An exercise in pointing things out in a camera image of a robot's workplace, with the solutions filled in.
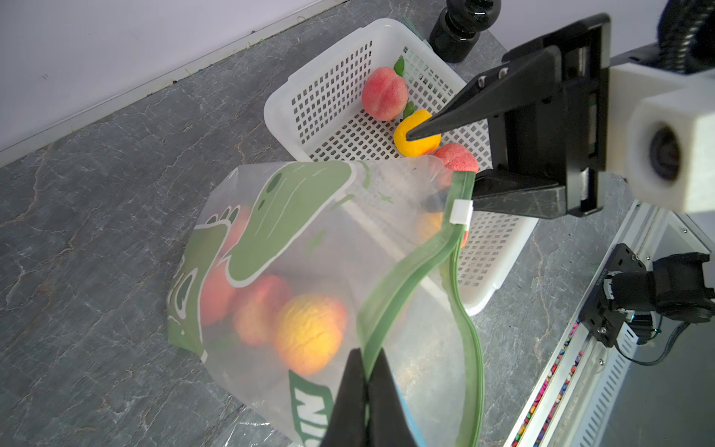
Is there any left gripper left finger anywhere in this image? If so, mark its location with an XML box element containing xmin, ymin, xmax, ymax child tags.
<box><xmin>321</xmin><ymin>348</ymin><xmax>368</xmax><ymax>447</ymax></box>

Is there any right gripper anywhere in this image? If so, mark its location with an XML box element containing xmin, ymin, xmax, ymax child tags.
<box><xmin>406</xmin><ymin>13</ymin><xmax>611</xmax><ymax>219</ymax></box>

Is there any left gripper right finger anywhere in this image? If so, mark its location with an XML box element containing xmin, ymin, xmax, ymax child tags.
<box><xmin>367</xmin><ymin>349</ymin><xmax>418</xmax><ymax>447</ymax></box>

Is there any orange-red peach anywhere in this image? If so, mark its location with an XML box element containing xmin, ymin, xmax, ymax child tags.
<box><xmin>273</xmin><ymin>294</ymin><xmax>347</xmax><ymax>375</ymax></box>

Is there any pink peach with leaf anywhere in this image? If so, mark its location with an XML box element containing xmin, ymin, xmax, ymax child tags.
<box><xmin>231</xmin><ymin>275</ymin><xmax>292</xmax><ymax>346</ymax></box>

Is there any green printed zip-top bag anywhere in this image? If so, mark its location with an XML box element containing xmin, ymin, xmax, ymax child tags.
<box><xmin>166</xmin><ymin>156</ymin><xmax>484</xmax><ymax>446</ymax></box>

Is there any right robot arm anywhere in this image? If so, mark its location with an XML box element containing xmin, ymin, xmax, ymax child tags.
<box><xmin>407</xmin><ymin>1</ymin><xmax>714</xmax><ymax>219</ymax></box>

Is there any red peach front right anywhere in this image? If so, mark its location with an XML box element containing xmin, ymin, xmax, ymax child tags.
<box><xmin>434</xmin><ymin>143</ymin><xmax>480</xmax><ymax>173</ymax></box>

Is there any red peach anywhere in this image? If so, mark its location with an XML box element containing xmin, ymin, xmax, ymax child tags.
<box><xmin>434</xmin><ymin>143</ymin><xmax>480</xmax><ymax>173</ymax></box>
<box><xmin>361</xmin><ymin>67</ymin><xmax>409</xmax><ymax>121</ymax></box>

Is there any yellow peach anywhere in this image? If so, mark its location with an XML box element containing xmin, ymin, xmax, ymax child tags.
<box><xmin>393</xmin><ymin>101</ymin><xmax>442</xmax><ymax>158</ymax></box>

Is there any yellow-red peach front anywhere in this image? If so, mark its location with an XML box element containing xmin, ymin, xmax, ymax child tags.
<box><xmin>413</xmin><ymin>212</ymin><xmax>443</xmax><ymax>242</ymax></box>

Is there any red peach back right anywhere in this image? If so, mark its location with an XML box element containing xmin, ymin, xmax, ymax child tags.
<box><xmin>361</xmin><ymin>67</ymin><xmax>409</xmax><ymax>121</ymax></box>

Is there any potted green plant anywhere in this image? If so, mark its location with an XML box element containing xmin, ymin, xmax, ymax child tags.
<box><xmin>428</xmin><ymin>0</ymin><xmax>502</xmax><ymax>63</ymax></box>

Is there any white plastic basket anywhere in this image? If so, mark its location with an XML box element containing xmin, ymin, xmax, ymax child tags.
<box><xmin>264</xmin><ymin>19</ymin><xmax>538</xmax><ymax>316</ymax></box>

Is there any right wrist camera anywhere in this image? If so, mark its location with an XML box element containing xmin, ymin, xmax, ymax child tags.
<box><xmin>606</xmin><ymin>63</ymin><xmax>714</xmax><ymax>213</ymax></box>

